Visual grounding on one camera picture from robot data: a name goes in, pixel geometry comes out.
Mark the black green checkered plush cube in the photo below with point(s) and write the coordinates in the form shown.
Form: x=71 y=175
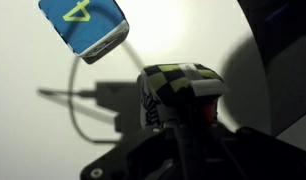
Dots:
x=173 y=86

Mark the blue white plush cube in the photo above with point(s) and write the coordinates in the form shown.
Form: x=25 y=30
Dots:
x=86 y=23

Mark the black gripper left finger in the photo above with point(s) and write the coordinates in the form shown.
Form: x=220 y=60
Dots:
x=133 y=153

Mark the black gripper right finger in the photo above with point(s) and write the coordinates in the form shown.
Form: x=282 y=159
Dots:
x=259 y=153

